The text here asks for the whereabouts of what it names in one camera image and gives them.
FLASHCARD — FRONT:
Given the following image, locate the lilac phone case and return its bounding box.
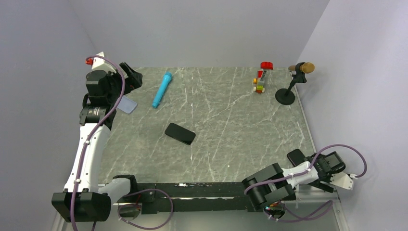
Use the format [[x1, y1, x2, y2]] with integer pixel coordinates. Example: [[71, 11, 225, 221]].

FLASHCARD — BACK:
[[117, 96, 137, 114]]

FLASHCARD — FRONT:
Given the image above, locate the black smartphone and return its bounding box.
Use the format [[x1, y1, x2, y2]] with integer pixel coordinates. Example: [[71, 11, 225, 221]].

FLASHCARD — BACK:
[[165, 123, 196, 145]]

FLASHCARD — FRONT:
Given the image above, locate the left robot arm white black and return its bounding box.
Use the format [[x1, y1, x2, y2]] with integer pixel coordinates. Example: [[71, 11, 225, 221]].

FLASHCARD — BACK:
[[51, 62, 143, 222]]

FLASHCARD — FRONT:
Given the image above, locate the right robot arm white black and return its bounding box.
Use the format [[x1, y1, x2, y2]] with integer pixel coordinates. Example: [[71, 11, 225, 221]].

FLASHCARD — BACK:
[[242, 149, 346, 211]]

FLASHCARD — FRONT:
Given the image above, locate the blue toy microphone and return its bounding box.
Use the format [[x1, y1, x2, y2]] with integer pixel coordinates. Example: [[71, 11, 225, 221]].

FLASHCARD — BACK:
[[152, 72, 172, 108]]

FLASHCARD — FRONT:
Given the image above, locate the colourful toy brick stack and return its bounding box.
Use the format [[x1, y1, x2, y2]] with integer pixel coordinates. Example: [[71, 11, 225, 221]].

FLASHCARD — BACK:
[[253, 62, 274, 94]]

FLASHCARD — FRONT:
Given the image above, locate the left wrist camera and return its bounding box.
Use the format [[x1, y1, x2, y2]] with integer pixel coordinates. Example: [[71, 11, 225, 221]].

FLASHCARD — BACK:
[[85, 58, 112, 72]]

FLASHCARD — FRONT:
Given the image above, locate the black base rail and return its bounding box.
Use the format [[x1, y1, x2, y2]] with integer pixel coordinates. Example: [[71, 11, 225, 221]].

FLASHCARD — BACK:
[[106, 181, 255, 215]]

